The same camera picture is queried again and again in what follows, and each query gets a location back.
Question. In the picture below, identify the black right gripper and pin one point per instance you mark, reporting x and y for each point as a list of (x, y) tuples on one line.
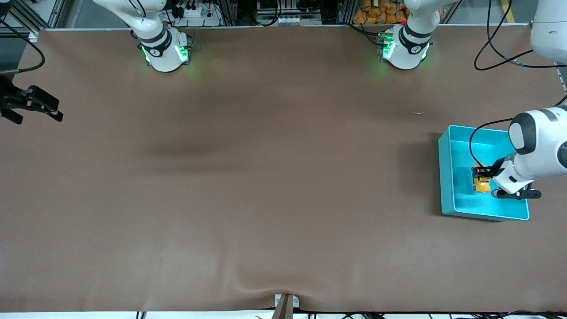
[(9, 100)]

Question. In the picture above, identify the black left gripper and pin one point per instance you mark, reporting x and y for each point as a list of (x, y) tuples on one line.
[(490, 171)]

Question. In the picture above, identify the yellow beetle toy car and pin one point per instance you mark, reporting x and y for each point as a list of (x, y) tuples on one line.
[(482, 186)]

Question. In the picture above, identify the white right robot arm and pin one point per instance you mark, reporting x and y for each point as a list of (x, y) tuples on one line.
[(161, 53)]

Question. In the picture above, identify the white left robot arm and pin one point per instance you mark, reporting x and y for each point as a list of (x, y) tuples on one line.
[(538, 146)]

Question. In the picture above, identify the teal plastic bin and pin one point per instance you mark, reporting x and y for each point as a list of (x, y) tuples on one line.
[(460, 204)]

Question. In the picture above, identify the white power strip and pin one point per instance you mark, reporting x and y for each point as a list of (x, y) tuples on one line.
[(195, 15)]

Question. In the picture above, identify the pile of orange items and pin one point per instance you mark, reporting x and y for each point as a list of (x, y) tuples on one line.
[(376, 13)]

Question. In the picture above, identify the brown table mat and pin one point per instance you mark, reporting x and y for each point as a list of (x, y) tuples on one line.
[(283, 199)]

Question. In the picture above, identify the white terminal block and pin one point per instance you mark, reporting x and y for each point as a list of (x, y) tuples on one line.
[(292, 20)]

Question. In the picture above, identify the black electronics box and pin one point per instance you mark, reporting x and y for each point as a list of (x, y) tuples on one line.
[(270, 6)]

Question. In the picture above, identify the aluminium frame strut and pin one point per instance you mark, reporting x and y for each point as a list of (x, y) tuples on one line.
[(44, 13)]

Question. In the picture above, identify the brown edge clamp bracket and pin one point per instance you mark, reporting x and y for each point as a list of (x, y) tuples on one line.
[(285, 308)]

